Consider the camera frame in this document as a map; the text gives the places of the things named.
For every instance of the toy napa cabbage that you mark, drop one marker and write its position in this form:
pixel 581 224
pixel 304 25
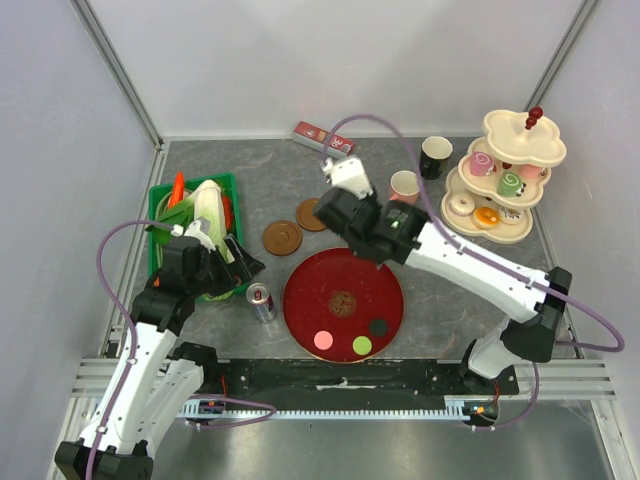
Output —
pixel 201 215

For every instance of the white ring donut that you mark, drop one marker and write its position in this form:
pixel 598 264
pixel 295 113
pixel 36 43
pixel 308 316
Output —
pixel 461 204

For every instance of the cream three tier stand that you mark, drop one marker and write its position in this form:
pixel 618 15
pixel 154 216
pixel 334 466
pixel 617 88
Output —
pixel 512 139

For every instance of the red snack box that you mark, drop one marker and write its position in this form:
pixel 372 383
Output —
pixel 317 138

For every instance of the green macaron lower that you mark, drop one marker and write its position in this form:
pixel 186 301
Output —
pixel 362 345

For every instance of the energy drink can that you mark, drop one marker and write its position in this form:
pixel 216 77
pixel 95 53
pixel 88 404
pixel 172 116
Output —
pixel 260 298

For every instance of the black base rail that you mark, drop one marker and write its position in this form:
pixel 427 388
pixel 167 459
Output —
pixel 251 376

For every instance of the green swirl cake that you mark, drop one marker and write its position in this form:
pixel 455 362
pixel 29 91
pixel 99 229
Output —
pixel 510 185

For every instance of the orange glazed donut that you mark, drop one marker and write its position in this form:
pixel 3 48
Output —
pixel 485 218

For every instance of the black sandwich cookie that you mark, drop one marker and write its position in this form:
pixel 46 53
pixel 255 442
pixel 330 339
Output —
pixel 378 327

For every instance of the green plastic basket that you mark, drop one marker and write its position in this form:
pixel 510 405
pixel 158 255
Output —
pixel 159 196

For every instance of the toy orange carrot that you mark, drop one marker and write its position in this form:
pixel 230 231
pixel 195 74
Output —
pixel 177 192

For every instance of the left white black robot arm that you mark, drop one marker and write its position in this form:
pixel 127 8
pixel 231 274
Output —
pixel 150 385

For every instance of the dark red round tray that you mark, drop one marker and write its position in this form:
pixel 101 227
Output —
pixel 333 290

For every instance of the white cable duct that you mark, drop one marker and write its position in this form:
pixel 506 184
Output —
pixel 210 409

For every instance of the black mug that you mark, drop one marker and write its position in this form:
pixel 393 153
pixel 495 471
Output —
pixel 435 154

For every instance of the pink macaron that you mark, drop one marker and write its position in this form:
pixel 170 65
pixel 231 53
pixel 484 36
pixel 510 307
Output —
pixel 323 340

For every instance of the pink mug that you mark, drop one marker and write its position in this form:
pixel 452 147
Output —
pixel 404 187

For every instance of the brown coaster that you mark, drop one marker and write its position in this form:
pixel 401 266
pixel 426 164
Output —
pixel 305 217
pixel 282 238

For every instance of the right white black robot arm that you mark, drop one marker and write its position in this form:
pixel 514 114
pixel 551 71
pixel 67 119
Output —
pixel 532 300

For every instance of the pink swirl cake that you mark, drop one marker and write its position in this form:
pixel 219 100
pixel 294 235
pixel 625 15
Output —
pixel 529 171
pixel 481 164

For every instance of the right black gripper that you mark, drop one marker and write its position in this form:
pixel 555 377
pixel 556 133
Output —
pixel 373 201

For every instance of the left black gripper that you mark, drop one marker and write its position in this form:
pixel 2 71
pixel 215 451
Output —
pixel 242 270

